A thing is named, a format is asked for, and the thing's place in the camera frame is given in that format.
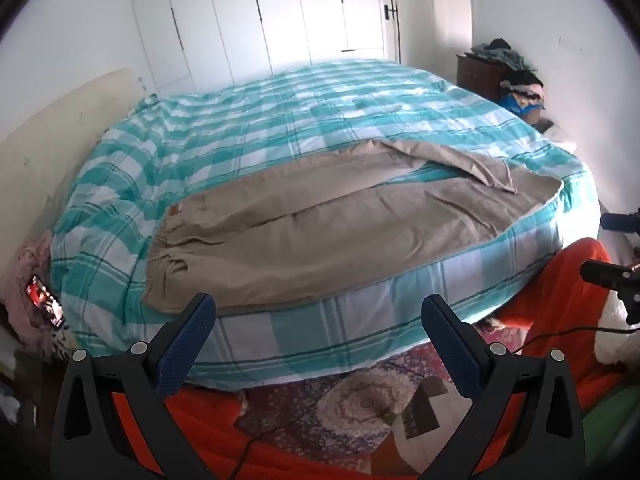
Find beige headboard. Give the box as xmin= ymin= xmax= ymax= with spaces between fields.
xmin=0 ymin=67 xmax=157 ymax=281

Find dark wooden nightstand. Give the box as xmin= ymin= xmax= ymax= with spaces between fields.
xmin=456 ymin=53 xmax=507 ymax=100

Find black cable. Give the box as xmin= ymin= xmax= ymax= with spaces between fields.
xmin=515 ymin=326 xmax=638 ymax=357

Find smartphone with lit screen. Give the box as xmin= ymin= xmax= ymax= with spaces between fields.
xmin=26 ymin=275 xmax=68 ymax=332

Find orange fleece blanket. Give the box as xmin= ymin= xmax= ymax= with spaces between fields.
xmin=107 ymin=237 xmax=633 ymax=480

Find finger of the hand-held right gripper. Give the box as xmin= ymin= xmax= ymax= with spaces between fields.
xmin=600 ymin=208 xmax=640 ymax=235
xmin=580 ymin=259 xmax=640 ymax=291

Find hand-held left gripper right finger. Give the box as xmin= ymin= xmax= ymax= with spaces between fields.
xmin=421 ymin=295 xmax=586 ymax=480

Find patterned floral rug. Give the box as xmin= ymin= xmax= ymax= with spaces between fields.
xmin=234 ymin=317 xmax=508 ymax=463

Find teal checked bed cover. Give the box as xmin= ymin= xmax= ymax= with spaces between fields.
xmin=50 ymin=58 xmax=601 ymax=392

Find white cloth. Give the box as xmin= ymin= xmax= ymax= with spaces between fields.
xmin=592 ymin=302 xmax=640 ymax=367

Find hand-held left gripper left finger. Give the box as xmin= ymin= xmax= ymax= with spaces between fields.
xmin=50 ymin=292 xmax=217 ymax=480

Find green cloth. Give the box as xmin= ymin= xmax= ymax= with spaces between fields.
xmin=581 ymin=384 xmax=640 ymax=467

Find beige pants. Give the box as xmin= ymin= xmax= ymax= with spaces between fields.
xmin=143 ymin=139 xmax=564 ymax=316

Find dark grey clothes pile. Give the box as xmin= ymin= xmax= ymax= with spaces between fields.
xmin=467 ymin=38 xmax=539 ymax=72

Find mixed colourful clothes pile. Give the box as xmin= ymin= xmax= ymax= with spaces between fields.
xmin=499 ymin=70 xmax=547 ymax=115

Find pink cloth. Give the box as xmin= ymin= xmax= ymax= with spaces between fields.
xmin=0 ymin=231 xmax=68 ymax=363

